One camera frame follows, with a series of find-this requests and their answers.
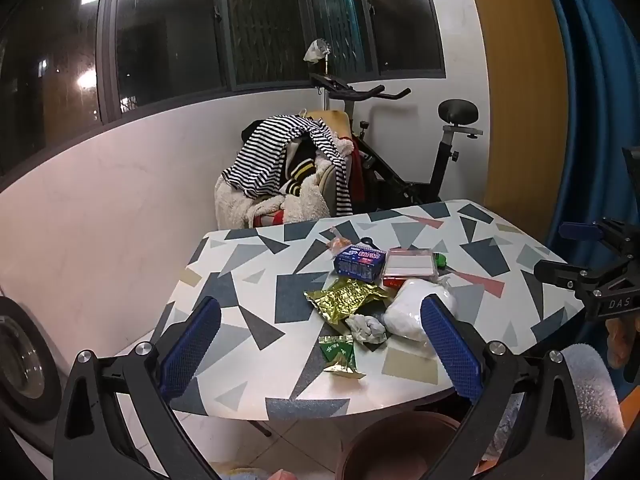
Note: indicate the black plastic spoon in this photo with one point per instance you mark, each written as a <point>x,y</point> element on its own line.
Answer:
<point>367,241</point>

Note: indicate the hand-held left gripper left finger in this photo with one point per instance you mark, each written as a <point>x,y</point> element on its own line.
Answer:
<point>192,345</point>

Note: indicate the person's right hand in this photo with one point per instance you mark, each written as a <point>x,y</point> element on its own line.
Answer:
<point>617,342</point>

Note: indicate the dark framed window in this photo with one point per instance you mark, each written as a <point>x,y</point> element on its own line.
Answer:
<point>170,35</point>

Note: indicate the white bag on bike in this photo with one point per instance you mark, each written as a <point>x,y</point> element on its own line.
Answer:
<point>316,51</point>

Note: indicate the wooden chair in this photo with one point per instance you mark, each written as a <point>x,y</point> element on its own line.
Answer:
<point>336,121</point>

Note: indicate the green lighter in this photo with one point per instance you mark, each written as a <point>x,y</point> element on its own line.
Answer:
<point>440,260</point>

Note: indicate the brown round bin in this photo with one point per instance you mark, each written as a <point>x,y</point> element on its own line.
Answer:
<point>395,447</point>

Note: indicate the blue curtain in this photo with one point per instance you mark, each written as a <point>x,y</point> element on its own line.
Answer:
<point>605,85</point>

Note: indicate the light blue fluffy cloth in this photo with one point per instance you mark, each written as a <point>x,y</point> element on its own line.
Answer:
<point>245,475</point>

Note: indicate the red cigarette box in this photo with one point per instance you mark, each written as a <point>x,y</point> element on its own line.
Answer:
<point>392,283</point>

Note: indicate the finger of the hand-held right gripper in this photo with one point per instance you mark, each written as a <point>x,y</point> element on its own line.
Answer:
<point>560,272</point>
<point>580,230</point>

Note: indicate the orange snack packet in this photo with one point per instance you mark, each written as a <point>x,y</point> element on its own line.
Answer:
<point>339,245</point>

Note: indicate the black exercise bike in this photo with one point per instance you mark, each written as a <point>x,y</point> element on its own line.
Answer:
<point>395,170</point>

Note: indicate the geometric patterned table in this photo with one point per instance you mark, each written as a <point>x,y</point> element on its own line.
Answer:
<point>280,300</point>

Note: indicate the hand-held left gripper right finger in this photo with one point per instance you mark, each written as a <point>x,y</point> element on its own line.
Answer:
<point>452,350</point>

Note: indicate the black yellow striped garment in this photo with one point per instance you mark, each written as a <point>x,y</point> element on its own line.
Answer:
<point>297,170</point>

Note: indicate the blue printed box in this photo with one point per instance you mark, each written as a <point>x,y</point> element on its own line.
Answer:
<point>359,263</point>

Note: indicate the yellow wooden panel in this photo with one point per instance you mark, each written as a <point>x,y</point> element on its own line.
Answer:
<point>520,85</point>

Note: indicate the red garment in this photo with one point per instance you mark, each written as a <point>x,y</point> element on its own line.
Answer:
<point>356,170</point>

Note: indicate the green snack packet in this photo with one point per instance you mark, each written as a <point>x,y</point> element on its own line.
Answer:
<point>340,357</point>

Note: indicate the white fleece garment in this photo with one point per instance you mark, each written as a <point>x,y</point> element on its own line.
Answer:
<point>235,210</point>

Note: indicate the black white striped shirt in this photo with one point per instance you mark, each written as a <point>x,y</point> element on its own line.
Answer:
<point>265,155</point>

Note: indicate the white plastic bag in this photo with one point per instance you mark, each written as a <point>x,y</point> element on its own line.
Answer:
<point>407,310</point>

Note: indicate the gold foil bag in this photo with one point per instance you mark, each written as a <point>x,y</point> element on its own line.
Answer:
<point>345,302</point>

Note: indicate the white tissue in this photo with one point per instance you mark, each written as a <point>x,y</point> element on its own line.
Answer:
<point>365,329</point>

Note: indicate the clear plastic case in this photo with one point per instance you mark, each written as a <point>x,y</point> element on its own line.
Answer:
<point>409,263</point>

